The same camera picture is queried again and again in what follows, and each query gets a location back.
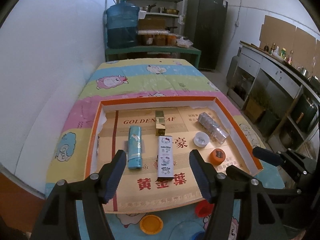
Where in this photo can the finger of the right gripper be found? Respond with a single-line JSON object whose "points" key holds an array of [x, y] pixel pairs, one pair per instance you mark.
{"points": [[238, 181], [270, 154]]}

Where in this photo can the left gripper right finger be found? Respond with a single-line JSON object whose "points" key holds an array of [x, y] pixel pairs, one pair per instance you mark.
{"points": [[204, 174]]}

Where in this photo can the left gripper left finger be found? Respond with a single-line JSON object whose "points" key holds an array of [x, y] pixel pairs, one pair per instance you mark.
{"points": [[114, 172]]}

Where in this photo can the orange cap with label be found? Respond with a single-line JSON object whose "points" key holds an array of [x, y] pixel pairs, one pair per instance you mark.
{"points": [[217, 156]]}

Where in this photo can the teal patterned box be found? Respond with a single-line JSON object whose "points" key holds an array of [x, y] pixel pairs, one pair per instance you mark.
{"points": [[134, 144]]}

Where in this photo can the white bottle cap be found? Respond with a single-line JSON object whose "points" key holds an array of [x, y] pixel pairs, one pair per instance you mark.
{"points": [[201, 139]]}

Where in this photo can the red bottle cap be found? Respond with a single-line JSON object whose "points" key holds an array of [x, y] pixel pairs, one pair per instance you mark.
{"points": [[204, 209]]}

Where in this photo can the white Hello Kitty box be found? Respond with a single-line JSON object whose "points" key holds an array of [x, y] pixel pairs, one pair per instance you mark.
{"points": [[165, 166]]}

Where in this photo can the gold perfume box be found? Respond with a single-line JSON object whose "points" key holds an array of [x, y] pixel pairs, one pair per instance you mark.
{"points": [[160, 123]]}

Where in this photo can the plain orange bottle cap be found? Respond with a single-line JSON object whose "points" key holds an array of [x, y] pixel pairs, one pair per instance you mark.
{"points": [[151, 224]]}

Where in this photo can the orange rimmed cardboard tray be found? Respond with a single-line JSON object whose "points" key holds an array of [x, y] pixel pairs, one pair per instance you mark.
{"points": [[166, 130]]}

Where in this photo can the white kitchen counter cabinet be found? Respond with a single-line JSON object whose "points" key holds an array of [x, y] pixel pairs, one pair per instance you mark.
{"points": [[279, 101]]}

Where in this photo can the colourful cartoon quilt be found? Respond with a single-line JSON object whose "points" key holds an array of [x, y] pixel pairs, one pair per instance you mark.
{"points": [[164, 97]]}

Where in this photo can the green low bench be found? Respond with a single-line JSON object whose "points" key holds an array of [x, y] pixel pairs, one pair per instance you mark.
{"points": [[157, 50]]}

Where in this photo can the blue water jug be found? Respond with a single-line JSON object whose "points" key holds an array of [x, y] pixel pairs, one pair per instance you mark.
{"points": [[122, 25]]}

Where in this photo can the brown cardboard box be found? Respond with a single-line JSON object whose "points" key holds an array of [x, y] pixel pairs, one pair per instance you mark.
{"points": [[151, 24]]}

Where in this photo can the dark green refrigerator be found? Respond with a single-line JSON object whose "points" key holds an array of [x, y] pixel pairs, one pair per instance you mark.
{"points": [[204, 25]]}

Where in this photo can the green wall shelf unit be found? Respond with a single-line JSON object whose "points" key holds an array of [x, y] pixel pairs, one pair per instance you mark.
{"points": [[156, 2]]}

